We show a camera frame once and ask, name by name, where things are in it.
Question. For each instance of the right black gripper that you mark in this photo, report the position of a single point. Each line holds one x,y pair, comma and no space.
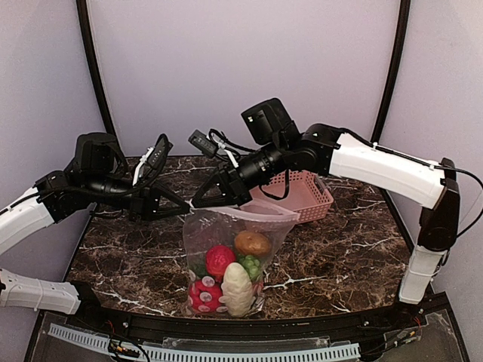
232,185

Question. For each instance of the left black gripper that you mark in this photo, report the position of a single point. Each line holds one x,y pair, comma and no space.
145,204

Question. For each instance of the clear zip top bag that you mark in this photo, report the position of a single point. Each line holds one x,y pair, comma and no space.
205,228

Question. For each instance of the red toy fruit front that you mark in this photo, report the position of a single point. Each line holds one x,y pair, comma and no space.
217,260

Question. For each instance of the red toy fruit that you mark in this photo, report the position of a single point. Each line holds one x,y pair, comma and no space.
204,295
217,260

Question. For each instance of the brown toy potato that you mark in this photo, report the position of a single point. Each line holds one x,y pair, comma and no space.
252,243

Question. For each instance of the green toy cucumber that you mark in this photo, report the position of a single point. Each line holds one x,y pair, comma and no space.
199,269

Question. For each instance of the green toy grapes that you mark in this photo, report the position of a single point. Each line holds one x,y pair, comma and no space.
252,266

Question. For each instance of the white toy radish with leaves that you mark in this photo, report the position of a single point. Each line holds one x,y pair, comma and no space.
237,290

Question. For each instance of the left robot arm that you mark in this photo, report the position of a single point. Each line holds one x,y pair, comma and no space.
95,175

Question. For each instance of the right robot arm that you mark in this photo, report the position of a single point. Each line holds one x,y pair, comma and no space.
332,151

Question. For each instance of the pink perforated plastic basket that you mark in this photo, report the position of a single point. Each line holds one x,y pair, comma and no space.
307,195

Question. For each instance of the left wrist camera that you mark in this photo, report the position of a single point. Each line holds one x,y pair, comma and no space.
153,160

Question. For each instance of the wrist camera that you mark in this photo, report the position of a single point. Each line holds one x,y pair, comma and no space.
214,147
153,160

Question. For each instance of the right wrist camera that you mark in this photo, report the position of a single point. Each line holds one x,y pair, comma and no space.
214,147

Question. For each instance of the black front table rail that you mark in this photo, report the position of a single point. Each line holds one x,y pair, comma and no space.
285,315

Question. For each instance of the white slotted cable duct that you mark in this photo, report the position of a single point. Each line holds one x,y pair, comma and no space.
198,350

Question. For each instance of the left black frame post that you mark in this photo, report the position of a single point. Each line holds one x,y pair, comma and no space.
87,34

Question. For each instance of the black frame post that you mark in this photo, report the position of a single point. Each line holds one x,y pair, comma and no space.
394,64
87,34

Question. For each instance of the right black frame post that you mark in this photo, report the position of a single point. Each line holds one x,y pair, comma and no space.
394,64

